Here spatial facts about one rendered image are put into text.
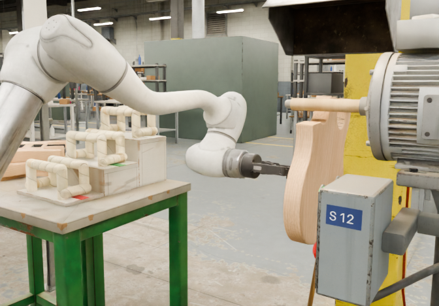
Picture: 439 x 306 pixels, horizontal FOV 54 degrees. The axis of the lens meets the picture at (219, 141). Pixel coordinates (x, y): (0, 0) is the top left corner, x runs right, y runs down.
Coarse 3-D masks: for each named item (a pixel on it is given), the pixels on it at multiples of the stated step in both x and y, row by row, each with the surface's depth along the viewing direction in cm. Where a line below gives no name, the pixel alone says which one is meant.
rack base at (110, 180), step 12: (96, 156) 165; (72, 168) 150; (96, 168) 142; (108, 168) 142; (120, 168) 146; (132, 168) 151; (72, 180) 151; (96, 180) 143; (108, 180) 142; (120, 180) 147; (132, 180) 151; (108, 192) 143
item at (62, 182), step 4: (56, 172) 132; (60, 172) 132; (64, 172) 132; (56, 176) 133; (60, 176) 132; (64, 176) 132; (60, 180) 132; (64, 180) 132; (60, 184) 132; (64, 184) 133; (60, 188) 132; (64, 188) 133; (60, 196) 133
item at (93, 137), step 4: (68, 132) 153; (72, 132) 152; (76, 132) 151; (80, 132) 150; (84, 132) 149; (68, 136) 153; (72, 136) 152; (76, 136) 150; (80, 136) 149; (84, 136) 148; (88, 136) 147; (92, 136) 146; (96, 136) 144; (100, 136) 144; (104, 136) 144; (80, 140) 150; (84, 140) 148; (88, 140) 147; (92, 140) 146; (96, 140) 144
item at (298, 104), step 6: (294, 102) 112; (300, 102) 111; (306, 102) 110; (312, 102) 110; (318, 102) 109; (324, 102) 108; (330, 102) 107; (336, 102) 106; (342, 102) 106; (348, 102) 105; (354, 102) 104; (294, 108) 113; (300, 108) 112; (306, 108) 111; (312, 108) 110; (318, 108) 109; (324, 108) 108; (330, 108) 107; (336, 108) 106; (342, 108) 106; (348, 108) 105; (354, 108) 104
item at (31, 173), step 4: (28, 168) 141; (28, 172) 141; (32, 172) 142; (36, 172) 143; (28, 176) 142; (32, 176) 142; (36, 176) 143; (28, 180) 142; (32, 180) 142; (36, 180) 143; (28, 184) 142; (32, 184) 142; (36, 184) 143; (28, 188) 142; (32, 188) 142; (36, 188) 143
